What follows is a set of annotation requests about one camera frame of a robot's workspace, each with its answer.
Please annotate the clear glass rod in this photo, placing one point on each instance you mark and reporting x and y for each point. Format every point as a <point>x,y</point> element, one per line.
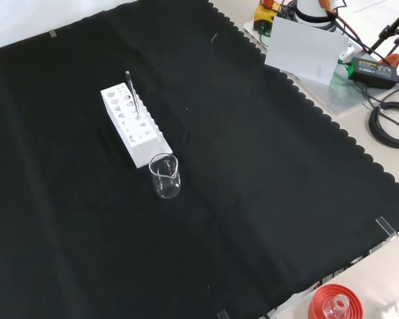
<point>132,93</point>

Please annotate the white test tube rack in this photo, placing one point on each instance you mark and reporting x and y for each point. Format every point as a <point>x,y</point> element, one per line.
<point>121,134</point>

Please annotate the clear glass beaker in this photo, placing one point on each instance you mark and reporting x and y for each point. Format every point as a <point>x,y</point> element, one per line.
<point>165,192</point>

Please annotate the black scalloped bench cloth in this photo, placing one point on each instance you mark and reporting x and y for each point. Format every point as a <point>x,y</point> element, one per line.
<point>252,166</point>

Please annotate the pale white board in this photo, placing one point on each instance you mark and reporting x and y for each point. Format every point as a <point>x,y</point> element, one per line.
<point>302,50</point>

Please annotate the clear acrylic cloth clip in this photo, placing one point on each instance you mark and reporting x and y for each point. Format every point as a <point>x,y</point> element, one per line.
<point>385,228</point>
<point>222,314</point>

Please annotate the yellow stop button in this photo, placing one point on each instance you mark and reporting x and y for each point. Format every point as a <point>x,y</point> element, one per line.
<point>264,15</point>

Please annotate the black power adapter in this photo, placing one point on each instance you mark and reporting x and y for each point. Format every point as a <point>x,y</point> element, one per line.
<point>372,71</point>

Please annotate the clear glass flask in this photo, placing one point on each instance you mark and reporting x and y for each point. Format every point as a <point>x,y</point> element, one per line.
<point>339,304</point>

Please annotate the orange clamp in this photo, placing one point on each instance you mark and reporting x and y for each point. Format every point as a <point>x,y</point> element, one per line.
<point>394,60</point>

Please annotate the black tripod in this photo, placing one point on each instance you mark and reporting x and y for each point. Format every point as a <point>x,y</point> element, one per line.
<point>385,32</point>

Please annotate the grey metal base plate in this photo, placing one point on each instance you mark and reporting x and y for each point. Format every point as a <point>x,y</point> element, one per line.
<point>342,96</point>

